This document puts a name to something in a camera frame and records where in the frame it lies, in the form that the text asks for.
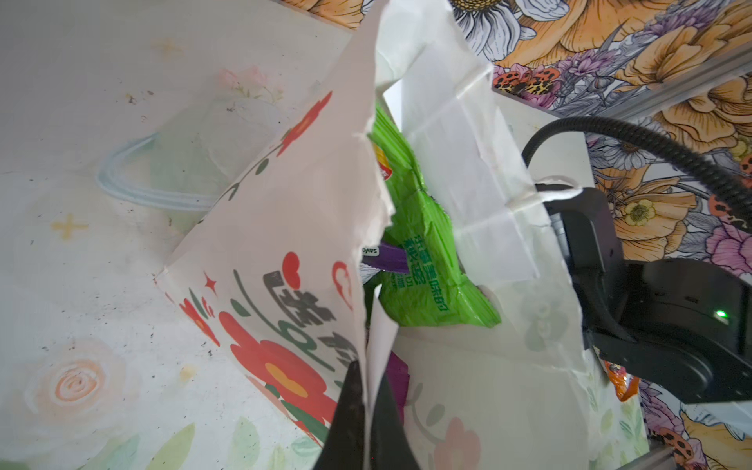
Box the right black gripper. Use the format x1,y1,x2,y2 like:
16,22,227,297
544,188,751,403

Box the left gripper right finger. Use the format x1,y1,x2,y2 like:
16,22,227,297
369,375,420,470

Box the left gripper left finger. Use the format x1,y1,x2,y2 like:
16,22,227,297
313,360,365,470

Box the magenta snack bag yellow letters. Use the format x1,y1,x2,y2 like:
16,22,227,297
386,352,410,424

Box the green Lays chips bag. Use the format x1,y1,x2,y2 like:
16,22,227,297
369,107,501,328

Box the white paper bag red flower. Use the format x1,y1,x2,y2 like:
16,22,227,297
158,1,589,469

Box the purple white snack bag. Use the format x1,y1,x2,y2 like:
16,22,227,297
360,243,409,284

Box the small orange snack packet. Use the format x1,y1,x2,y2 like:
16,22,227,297
602,362,640,403

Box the right black corrugated cable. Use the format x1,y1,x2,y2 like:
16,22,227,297
521,114,752,219

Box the right aluminium corner post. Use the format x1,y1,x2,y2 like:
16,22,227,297
595,44,751,121

